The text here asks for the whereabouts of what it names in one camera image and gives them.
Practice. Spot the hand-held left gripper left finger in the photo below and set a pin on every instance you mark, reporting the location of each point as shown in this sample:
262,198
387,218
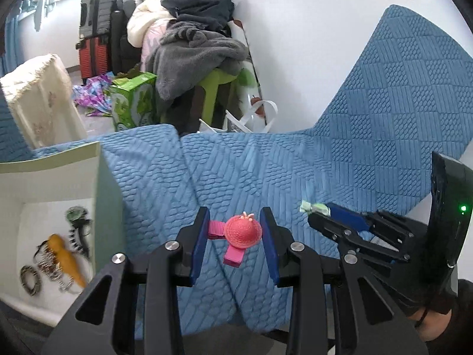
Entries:
198,244

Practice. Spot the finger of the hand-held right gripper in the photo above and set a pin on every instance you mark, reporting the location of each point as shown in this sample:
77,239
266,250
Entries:
329,229
347,216

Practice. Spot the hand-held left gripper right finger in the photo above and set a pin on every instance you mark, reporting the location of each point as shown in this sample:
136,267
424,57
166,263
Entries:
269,244

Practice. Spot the light green bow hair clip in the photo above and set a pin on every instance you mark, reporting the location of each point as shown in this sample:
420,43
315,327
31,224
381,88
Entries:
314,208

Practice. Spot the pink hat hair clip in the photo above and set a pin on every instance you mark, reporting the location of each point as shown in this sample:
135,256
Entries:
242,233

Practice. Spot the dark green hair clip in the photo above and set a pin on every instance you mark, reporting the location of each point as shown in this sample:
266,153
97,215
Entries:
78,225

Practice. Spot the orange carrot-shaped hair clip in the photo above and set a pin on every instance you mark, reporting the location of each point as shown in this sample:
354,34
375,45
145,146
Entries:
66,260

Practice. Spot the light green cardboard box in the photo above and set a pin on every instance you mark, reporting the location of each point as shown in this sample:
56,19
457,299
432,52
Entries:
59,177

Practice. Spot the person's right forearm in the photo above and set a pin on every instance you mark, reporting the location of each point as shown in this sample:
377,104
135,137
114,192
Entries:
439,325

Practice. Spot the textured blue sofa cover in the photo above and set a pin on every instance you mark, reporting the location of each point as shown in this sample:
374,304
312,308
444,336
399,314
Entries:
332,162

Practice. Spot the green printed carton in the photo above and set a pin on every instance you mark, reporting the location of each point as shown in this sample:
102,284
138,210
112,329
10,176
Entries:
133,103

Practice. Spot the green plastic stool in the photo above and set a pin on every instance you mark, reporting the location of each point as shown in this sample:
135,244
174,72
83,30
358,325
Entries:
216,88

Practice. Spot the leaf-print rolled mat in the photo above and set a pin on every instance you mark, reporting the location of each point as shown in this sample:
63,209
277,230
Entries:
249,81

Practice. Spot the purple plastic bag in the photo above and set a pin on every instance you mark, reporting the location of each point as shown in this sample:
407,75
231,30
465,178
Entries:
92,94

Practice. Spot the grey fleece blanket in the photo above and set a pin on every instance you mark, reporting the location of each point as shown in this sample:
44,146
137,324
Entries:
192,51

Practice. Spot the red suitcase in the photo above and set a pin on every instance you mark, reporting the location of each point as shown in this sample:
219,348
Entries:
94,59

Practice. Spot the dark grey suitcase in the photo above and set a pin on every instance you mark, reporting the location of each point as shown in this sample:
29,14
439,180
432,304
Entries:
120,37

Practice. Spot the cream padded jacket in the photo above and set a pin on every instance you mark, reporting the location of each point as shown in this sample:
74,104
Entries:
142,22

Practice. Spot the pile of dark clothes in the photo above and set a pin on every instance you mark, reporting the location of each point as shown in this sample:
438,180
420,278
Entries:
199,3

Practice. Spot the black suitcase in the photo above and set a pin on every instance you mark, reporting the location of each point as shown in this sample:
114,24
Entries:
96,11

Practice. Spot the blue curtain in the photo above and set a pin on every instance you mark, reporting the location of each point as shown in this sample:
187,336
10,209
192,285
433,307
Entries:
9,44

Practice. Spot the light blue hanging garment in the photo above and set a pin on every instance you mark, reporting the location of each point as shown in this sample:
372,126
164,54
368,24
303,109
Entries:
38,11

